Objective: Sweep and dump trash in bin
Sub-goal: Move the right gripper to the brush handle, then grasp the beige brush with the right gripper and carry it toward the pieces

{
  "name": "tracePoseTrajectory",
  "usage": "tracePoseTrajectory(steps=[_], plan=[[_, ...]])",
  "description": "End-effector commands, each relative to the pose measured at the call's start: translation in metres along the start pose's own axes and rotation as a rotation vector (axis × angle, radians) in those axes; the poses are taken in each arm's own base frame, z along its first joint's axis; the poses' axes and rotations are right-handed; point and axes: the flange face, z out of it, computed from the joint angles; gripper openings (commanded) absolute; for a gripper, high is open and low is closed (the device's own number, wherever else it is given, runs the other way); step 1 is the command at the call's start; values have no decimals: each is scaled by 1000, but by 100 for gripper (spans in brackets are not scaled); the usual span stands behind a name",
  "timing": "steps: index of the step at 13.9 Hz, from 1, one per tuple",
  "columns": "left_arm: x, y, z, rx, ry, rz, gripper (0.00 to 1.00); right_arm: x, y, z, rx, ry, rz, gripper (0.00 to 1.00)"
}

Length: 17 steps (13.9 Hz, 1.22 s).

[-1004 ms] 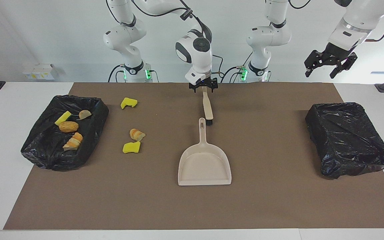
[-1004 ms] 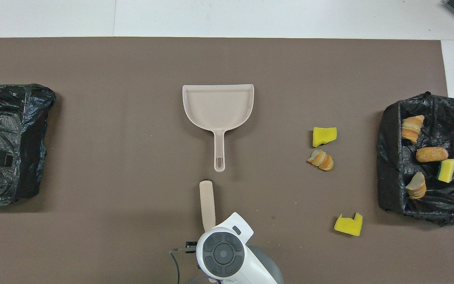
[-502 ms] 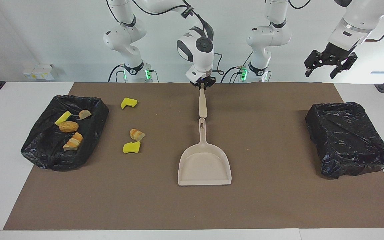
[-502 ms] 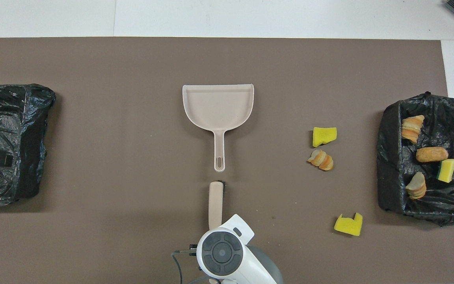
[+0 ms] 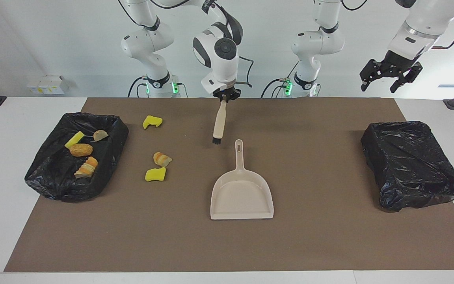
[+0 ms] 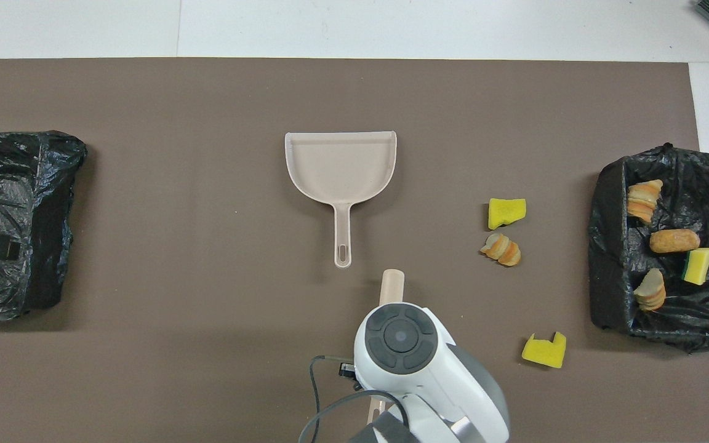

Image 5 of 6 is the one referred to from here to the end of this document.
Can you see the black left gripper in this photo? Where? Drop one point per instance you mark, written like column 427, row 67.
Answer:
column 398, row 62

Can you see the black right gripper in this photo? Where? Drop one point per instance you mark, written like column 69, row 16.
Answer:
column 227, row 92

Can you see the beige hand brush black bristles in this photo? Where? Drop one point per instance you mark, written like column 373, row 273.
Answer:
column 220, row 122

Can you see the notched yellow sponge piece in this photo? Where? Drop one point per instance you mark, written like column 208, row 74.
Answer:
column 150, row 123

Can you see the small striped bread piece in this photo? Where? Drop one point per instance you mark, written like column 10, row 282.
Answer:
column 160, row 159

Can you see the beige plastic dustpan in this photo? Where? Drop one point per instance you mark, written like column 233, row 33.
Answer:
column 242, row 197

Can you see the yellow sponge block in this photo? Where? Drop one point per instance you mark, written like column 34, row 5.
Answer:
column 155, row 174

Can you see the pale bread chunk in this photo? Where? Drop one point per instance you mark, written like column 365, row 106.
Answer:
column 100, row 135

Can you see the brown oval bread roll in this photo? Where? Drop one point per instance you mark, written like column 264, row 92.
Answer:
column 81, row 150

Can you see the striped croissant piece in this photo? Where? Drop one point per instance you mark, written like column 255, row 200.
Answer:
column 87, row 167

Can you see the yellow sponge wedge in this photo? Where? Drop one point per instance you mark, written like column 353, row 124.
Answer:
column 74, row 140

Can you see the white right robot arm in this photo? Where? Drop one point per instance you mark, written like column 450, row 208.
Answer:
column 223, row 67

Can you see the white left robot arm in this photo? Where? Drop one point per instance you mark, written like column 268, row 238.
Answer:
column 313, row 43

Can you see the black bag lined bin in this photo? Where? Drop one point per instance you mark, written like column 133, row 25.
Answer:
column 412, row 165
column 53, row 181

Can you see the brown table mat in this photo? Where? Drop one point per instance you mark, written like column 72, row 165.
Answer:
column 227, row 244

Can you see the white cardboard box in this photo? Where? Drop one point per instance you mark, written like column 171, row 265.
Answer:
column 45, row 85

